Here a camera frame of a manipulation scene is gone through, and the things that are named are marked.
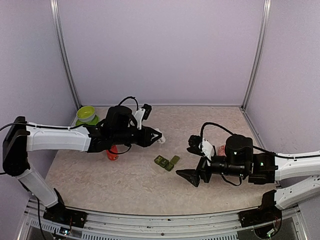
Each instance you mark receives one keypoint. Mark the green weekly pill organizer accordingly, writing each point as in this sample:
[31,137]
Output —
[166,164]

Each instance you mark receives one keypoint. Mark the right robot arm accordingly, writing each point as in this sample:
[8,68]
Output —
[245,161]

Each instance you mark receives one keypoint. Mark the right aluminium frame post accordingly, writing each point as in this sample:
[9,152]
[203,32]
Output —
[258,53]

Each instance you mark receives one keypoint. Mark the orange pill bottle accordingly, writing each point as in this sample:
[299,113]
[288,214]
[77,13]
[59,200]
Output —
[112,153]

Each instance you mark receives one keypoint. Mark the aluminium frame post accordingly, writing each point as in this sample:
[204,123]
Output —
[54,5]
[258,53]

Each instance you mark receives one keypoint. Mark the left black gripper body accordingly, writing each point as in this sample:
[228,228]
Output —
[141,141]

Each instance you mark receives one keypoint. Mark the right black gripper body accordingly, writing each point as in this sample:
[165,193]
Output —
[202,169]

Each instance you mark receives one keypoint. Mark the red patterned bowl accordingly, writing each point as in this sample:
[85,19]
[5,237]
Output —
[221,151]

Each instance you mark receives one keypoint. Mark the left aluminium frame post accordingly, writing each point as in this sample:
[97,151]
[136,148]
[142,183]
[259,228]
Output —
[54,5]

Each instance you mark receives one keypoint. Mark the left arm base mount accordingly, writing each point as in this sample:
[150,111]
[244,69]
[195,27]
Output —
[66,216]

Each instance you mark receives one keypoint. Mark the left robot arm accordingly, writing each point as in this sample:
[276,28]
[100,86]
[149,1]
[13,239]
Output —
[121,126]

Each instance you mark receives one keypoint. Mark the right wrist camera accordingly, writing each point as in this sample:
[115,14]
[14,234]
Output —
[206,148]

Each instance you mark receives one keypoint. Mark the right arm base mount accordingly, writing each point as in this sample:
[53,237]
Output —
[258,216]

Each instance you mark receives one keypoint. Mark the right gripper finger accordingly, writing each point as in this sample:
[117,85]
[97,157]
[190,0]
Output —
[195,150]
[191,175]

